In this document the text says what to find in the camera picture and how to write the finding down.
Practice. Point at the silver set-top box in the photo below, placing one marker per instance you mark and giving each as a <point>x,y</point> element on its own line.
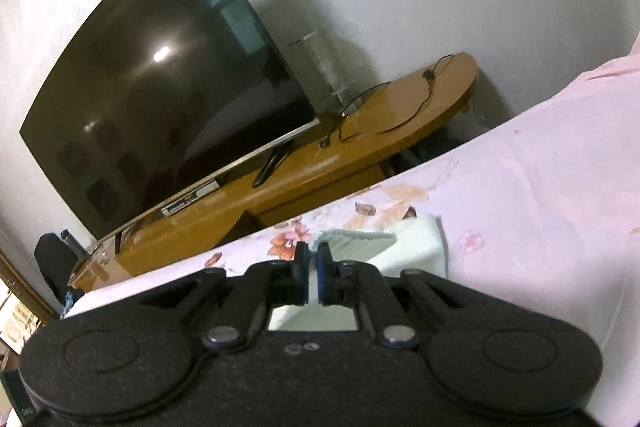
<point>190,199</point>

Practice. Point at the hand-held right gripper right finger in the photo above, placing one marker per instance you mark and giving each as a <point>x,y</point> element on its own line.
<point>324,278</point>

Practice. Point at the wooden board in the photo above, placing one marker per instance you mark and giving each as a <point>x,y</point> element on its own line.
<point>320,177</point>

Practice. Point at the black flat screen television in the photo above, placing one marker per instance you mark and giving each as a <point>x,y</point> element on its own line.
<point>150,87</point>

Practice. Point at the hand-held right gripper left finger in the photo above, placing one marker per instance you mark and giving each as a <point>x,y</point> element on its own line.
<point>301,278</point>

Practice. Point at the black chair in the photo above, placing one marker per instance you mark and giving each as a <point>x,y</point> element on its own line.
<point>52,264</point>

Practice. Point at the pink floral bed sheet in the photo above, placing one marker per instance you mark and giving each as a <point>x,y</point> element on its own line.
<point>525,187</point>

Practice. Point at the clear glass vase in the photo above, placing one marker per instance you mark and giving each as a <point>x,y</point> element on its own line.
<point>322,67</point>

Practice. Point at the white knit garment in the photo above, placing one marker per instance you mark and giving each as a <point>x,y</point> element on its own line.
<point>415,247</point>

